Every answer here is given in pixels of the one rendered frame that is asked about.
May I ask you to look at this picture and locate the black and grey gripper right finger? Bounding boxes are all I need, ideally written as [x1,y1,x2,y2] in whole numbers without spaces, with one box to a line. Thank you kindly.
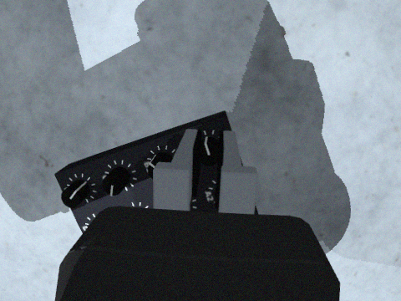
[216,130,258,214]

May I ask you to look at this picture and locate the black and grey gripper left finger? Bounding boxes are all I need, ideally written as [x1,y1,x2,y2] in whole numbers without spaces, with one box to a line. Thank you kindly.
[153,129,201,211]

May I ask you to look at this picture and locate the black knob box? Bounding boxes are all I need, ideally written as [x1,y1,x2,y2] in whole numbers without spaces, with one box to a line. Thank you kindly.
[54,110,232,233]

